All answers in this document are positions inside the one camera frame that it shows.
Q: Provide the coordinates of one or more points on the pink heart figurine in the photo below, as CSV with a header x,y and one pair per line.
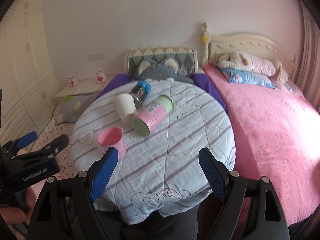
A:
x,y
100,77
72,81

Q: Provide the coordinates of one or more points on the long white pink plush dog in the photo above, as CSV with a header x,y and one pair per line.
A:
x,y
260,65

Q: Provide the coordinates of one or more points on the pink and green can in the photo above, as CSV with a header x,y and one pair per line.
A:
x,y
152,115

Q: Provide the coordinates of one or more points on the cream wardrobe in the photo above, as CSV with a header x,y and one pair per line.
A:
x,y
25,67

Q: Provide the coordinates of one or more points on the white cup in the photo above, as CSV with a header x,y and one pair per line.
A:
x,y
125,105

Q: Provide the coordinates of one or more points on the grey flower cushion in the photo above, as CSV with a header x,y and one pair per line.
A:
x,y
72,107

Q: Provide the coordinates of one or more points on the blue cartoon pillow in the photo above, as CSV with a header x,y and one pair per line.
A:
x,y
240,76

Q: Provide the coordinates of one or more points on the cream wooden headboard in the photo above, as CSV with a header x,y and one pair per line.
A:
x,y
250,42

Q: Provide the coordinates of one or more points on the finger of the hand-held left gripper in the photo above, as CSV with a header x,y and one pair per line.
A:
x,y
27,139
57,141

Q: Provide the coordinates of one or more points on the black spray can blue cap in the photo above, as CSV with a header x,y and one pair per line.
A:
x,y
141,90

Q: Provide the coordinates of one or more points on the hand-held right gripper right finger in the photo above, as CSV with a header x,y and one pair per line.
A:
x,y
212,175

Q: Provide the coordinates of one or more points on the white nightstand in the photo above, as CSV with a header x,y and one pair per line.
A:
x,y
82,86

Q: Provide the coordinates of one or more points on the pink curtain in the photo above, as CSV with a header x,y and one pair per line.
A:
x,y
310,55

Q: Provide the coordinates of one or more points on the pink fleece blanket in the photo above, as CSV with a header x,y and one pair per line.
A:
x,y
262,130

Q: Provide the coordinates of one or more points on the pink ribbed cup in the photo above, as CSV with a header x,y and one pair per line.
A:
x,y
110,136

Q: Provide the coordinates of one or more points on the person's left hand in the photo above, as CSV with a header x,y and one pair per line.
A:
x,y
11,216

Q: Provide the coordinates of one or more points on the heart printed bed sheet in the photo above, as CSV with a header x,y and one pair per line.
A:
x,y
46,130

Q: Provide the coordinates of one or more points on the striped light blue quilt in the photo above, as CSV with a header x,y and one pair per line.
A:
x,y
162,155

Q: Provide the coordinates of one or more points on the purple bed sheet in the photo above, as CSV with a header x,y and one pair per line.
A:
x,y
203,83

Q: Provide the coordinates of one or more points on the grey cat plush pillow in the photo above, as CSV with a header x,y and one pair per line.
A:
x,y
157,71

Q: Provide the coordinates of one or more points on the diamond patterned headboard cushion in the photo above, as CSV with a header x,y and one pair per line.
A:
x,y
185,57

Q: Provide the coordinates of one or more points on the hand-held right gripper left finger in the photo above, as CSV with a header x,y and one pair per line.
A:
x,y
105,173

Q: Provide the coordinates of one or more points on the person's dark trousers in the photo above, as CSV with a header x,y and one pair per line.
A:
x,y
175,226

